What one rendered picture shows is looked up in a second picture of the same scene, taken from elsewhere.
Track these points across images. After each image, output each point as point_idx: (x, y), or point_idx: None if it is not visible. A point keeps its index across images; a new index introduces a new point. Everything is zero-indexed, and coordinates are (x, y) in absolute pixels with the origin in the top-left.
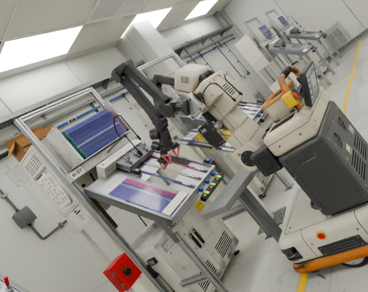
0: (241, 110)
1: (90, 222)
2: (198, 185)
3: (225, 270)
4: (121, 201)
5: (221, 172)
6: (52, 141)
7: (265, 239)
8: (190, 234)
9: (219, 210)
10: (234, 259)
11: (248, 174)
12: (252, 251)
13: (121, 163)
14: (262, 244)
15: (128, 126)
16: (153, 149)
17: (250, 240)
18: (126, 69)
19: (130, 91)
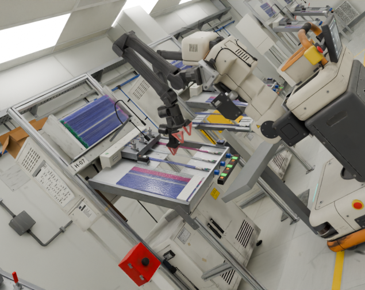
0: (257, 78)
1: (97, 218)
2: (213, 167)
3: (249, 263)
4: (131, 190)
5: (237, 154)
6: (50, 132)
7: (290, 225)
8: (208, 224)
9: (240, 190)
10: (258, 250)
11: (268, 150)
12: (276, 239)
13: (126, 151)
14: (287, 231)
15: (131, 111)
16: (160, 135)
17: (272, 228)
18: (128, 40)
19: (134, 65)
